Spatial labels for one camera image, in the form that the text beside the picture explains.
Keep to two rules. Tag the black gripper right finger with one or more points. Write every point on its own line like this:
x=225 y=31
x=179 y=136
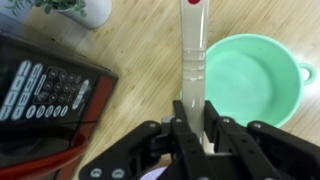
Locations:
x=261 y=151

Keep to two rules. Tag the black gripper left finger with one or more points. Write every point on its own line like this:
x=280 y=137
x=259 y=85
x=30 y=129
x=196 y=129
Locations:
x=141 y=149

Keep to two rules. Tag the beige plastic spoon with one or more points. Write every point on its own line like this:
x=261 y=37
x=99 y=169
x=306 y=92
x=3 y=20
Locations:
x=194 y=23

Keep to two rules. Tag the light green pot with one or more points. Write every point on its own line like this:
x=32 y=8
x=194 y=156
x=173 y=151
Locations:
x=254 y=77

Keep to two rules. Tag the white round plate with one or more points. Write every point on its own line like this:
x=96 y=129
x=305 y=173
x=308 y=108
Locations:
x=153 y=174

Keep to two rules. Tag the red black microwave oven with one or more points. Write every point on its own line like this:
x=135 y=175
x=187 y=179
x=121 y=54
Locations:
x=50 y=103

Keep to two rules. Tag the small potted green plant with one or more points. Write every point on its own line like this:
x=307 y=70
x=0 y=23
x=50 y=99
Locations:
x=89 y=13

